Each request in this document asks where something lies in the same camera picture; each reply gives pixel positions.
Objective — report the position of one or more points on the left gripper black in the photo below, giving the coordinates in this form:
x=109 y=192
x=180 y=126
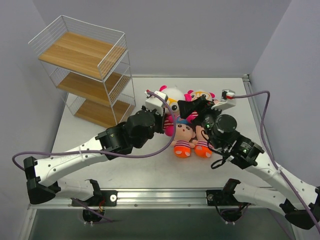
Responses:
x=160 y=122

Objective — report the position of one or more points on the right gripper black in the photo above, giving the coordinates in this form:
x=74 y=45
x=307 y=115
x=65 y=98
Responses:
x=200 y=110

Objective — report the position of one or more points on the white panda plush yellow glasses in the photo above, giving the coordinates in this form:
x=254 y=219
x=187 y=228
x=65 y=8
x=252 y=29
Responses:
x=173 y=96

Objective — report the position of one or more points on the boy plush orange shorts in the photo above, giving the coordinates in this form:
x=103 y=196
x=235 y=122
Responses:
x=182 y=143
x=201 y=148

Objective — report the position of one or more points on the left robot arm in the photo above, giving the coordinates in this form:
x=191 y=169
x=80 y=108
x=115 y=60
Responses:
x=45 y=178

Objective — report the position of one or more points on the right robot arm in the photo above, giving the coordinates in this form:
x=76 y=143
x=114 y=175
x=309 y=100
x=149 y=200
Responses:
x=296 y=200

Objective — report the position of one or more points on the aluminium table edge rail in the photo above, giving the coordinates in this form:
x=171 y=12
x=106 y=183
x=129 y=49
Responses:
x=259 y=116

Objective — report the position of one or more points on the front aluminium rail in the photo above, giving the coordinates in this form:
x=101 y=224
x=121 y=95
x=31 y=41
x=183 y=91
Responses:
x=193 y=198

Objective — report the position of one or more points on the white wire wooden shelf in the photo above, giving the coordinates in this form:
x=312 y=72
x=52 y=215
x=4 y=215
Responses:
x=91 y=64

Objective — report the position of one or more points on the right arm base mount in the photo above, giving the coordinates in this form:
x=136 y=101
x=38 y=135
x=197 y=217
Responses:
x=224 y=196

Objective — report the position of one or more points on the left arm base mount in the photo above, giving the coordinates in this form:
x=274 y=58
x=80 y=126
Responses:
x=99 y=197

